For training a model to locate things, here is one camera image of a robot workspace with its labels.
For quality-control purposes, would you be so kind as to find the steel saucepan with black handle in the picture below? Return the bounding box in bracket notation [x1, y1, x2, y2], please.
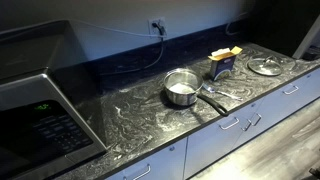
[163, 68, 229, 117]

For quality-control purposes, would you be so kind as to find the white power cable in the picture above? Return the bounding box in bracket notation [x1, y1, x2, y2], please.
[68, 18, 161, 38]

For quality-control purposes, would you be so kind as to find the stainless steel microwave oven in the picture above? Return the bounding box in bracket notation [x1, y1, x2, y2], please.
[0, 21, 106, 180]

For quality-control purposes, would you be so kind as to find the silver metal fork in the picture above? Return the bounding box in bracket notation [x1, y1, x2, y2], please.
[203, 84, 243, 101]

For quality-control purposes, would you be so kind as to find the white wall power outlet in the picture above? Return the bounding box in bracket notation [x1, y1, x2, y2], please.
[148, 17, 167, 37]

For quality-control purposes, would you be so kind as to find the blue open food box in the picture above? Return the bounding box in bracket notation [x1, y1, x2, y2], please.
[209, 46, 242, 81]

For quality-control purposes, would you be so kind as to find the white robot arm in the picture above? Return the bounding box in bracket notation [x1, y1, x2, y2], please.
[292, 15, 320, 59]

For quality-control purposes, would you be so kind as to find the silver drawer handle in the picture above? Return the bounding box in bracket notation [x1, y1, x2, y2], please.
[219, 117, 240, 130]
[283, 85, 299, 95]
[123, 164, 151, 180]

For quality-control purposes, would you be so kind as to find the glass pot lid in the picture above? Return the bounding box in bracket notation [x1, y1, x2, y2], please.
[247, 56, 283, 76]

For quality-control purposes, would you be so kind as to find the silver left drawer handle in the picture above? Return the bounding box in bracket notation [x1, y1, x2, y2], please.
[123, 164, 151, 180]

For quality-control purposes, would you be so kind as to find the silver right drawer handle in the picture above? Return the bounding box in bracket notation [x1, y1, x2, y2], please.
[283, 85, 299, 95]

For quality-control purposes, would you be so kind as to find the silver cabinet handle pair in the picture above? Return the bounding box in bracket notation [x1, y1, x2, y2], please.
[242, 113, 262, 131]

